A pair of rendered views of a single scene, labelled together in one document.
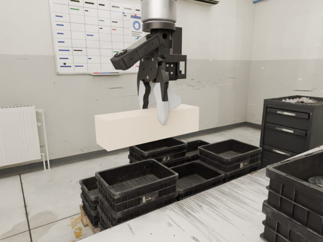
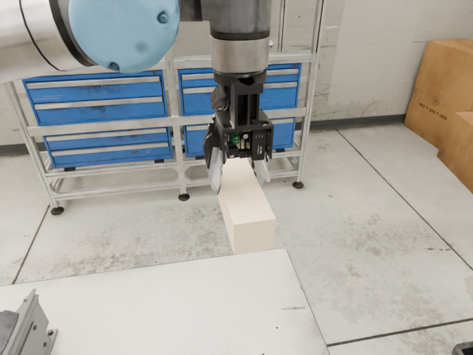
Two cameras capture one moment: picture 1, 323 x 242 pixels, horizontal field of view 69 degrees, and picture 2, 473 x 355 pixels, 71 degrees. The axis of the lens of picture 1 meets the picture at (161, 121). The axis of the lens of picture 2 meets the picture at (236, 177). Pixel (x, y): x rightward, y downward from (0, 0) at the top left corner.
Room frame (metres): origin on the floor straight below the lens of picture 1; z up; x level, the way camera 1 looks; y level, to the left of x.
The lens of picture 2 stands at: (0.71, -0.41, 1.41)
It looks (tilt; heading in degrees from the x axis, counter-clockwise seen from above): 34 degrees down; 114
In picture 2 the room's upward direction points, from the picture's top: straight up
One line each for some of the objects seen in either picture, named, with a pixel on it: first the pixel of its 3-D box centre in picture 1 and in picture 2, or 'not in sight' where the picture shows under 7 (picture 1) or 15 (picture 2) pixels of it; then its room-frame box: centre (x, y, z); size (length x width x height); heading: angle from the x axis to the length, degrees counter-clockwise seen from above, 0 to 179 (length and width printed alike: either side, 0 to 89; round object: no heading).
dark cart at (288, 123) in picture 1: (298, 145); not in sight; (2.19, -1.34, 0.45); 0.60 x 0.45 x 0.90; 124
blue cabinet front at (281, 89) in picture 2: not in sight; (241, 113); (-0.03, 1.36, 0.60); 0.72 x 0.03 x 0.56; 34
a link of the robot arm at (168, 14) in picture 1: (157, 14); (242, 53); (0.54, 0.01, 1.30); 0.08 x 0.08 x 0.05
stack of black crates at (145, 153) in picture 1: (157, 168); not in sight; (1.81, 0.03, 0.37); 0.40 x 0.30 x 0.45; 124
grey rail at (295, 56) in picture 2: not in sight; (169, 63); (-0.38, 1.16, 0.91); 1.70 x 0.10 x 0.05; 34
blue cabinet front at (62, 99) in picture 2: not in sight; (105, 122); (-0.69, 0.91, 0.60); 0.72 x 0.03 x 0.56; 34
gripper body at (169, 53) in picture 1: (161, 54); (241, 113); (0.54, 0.00, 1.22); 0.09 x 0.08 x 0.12; 126
